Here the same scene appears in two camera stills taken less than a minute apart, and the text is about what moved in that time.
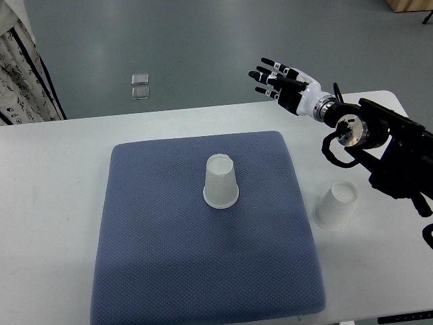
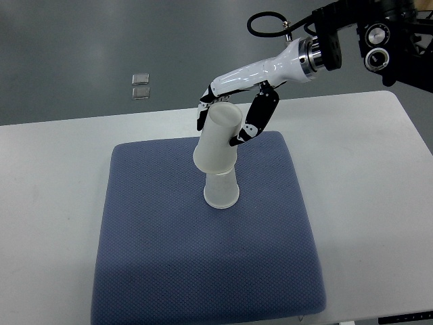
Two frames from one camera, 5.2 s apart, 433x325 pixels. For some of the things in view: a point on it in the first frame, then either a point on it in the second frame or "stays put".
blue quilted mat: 166,256 stays put
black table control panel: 417,315 stays put
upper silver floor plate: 141,78 stays put
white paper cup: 332,211 to 214,153
